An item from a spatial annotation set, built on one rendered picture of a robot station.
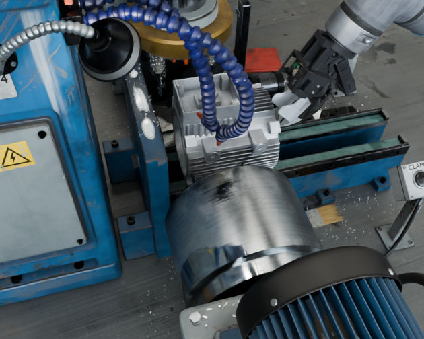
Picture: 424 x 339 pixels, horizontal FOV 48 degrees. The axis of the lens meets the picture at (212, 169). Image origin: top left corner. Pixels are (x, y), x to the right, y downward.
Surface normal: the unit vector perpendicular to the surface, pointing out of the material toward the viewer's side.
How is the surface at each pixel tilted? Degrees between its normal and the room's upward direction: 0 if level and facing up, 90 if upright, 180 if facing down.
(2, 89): 90
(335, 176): 90
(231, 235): 21
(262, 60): 3
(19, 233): 90
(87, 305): 0
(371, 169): 90
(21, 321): 0
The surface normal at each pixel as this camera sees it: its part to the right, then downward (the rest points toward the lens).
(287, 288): -0.53, -0.41
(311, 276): -0.24, -0.56
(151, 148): 0.03, -0.64
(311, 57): 0.27, 0.75
